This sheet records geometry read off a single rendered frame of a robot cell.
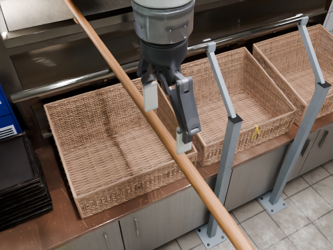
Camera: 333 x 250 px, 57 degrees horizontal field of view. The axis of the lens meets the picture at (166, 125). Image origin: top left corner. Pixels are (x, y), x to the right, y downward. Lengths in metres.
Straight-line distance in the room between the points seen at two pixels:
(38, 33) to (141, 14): 0.95
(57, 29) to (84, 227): 0.81
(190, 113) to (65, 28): 0.96
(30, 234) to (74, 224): 0.17
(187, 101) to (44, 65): 1.02
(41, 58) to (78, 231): 0.73
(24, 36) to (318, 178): 2.01
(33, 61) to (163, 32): 1.03
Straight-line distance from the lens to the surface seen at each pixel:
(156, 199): 1.40
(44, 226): 1.42
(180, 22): 0.45
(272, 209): 2.14
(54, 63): 1.44
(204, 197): 0.67
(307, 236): 2.13
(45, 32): 1.36
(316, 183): 2.38
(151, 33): 0.45
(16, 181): 1.30
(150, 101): 0.65
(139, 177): 1.31
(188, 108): 0.49
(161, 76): 0.51
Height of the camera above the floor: 1.76
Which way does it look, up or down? 44 degrees down
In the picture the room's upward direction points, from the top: straight up
